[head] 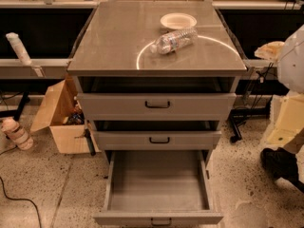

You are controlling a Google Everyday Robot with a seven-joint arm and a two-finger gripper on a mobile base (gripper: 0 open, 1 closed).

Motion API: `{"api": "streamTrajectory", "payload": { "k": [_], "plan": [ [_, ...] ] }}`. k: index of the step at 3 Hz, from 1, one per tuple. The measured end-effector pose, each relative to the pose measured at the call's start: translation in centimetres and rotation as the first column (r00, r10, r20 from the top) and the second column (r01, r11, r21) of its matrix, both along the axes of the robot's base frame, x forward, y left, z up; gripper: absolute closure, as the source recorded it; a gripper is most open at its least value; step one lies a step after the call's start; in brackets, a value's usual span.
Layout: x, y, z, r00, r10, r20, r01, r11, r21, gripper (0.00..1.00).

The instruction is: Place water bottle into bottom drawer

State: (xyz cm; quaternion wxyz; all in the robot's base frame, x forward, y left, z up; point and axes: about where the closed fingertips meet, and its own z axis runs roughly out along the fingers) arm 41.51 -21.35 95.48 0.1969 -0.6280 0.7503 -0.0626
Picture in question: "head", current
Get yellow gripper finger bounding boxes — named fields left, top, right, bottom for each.
left=255, top=41, right=284, bottom=62

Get clear plastic water bottle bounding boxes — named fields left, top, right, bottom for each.
left=150, top=28, right=198, bottom=55

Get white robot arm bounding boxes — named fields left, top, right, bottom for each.
left=255, top=25, right=304, bottom=94

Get grey metal drawer cabinet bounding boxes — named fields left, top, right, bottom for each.
left=66, top=0, right=248, bottom=163

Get grey middle drawer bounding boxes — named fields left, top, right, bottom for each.
left=93, top=131, right=221, bottom=151

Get grey open bottom drawer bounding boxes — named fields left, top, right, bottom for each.
left=94, top=150, right=223, bottom=228

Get grey top drawer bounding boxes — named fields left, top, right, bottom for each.
left=77, top=93, right=236, bottom=121

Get person leg tan trousers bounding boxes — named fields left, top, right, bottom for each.
left=283, top=128, right=304, bottom=154

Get white paper bowl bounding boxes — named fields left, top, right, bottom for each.
left=161, top=13, right=197, bottom=29

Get black shoe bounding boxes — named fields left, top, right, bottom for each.
left=260, top=147, right=298, bottom=182

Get open cardboard box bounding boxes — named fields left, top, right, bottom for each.
left=30, top=78, right=98, bottom=156

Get white cylindrical tube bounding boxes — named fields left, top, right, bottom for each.
left=6, top=32, right=31, bottom=66

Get striped cylinder on floor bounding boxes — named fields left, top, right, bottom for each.
left=1, top=118, right=33, bottom=150

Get black stand with cables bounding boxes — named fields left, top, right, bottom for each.
left=228, top=63, right=274, bottom=143

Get black floor cable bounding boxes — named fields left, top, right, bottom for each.
left=0, top=176, right=43, bottom=228

